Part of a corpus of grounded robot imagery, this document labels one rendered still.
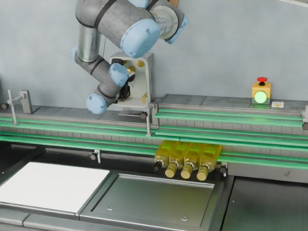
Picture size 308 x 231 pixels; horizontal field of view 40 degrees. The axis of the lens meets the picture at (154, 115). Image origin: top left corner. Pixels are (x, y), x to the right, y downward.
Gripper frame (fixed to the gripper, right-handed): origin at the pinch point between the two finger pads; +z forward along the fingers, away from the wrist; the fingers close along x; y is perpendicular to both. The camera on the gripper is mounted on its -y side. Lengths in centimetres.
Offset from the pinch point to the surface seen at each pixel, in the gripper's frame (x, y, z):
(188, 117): 29.8, 12.2, -15.3
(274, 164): 63, 29, -16
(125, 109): -4.6, 19.5, 4.7
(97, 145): -11.5, 29.7, -13.9
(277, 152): 64, 28, -7
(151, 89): 9.7, 7.8, 1.4
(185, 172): 33, 25, -36
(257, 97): 55, 6, -5
